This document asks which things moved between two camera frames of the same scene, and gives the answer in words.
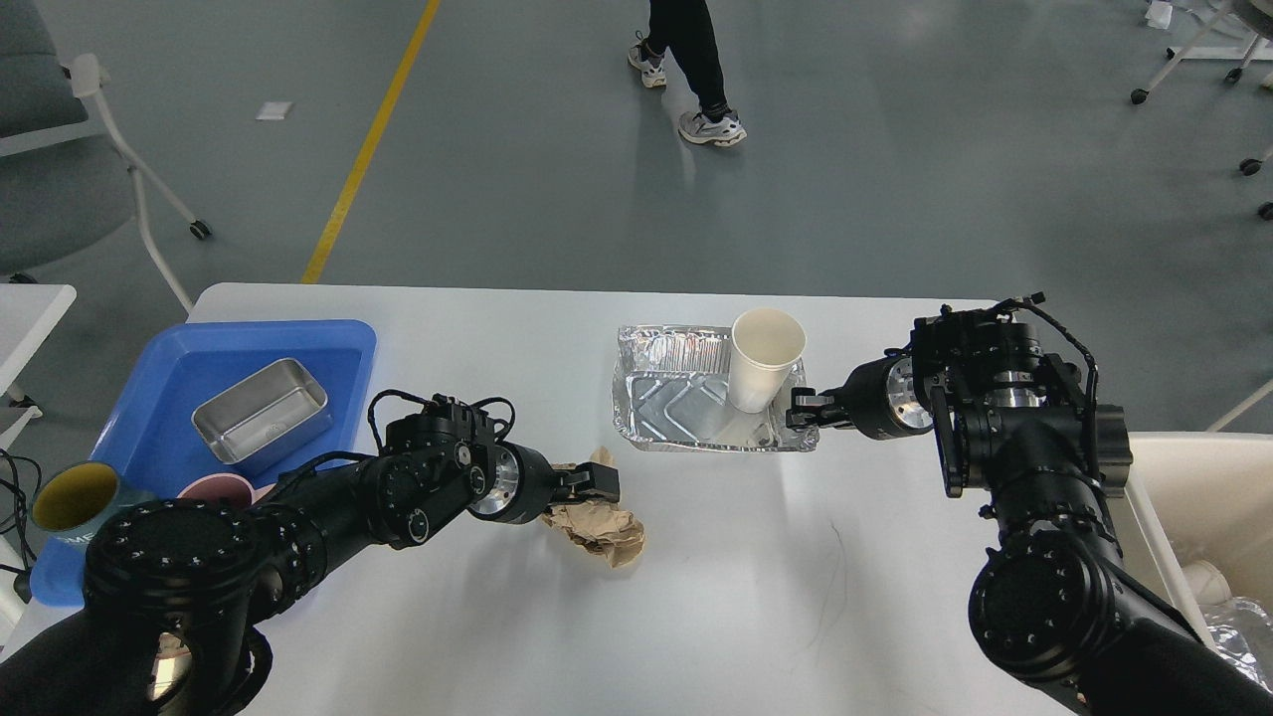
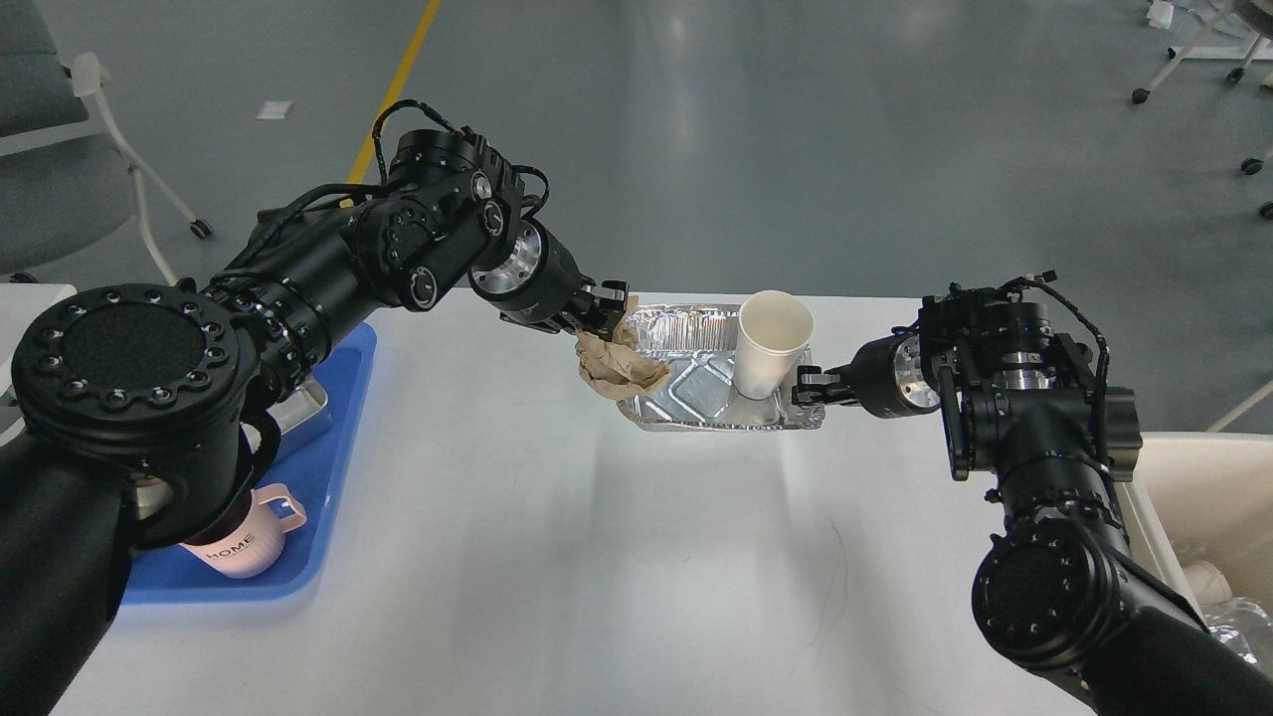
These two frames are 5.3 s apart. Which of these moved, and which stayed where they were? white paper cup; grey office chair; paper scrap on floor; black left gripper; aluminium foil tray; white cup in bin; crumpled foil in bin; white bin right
Moved: black left gripper; white paper cup; aluminium foil tray
Stayed: grey office chair; paper scrap on floor; white bin right; white cup in bin; crumpled foil in bin
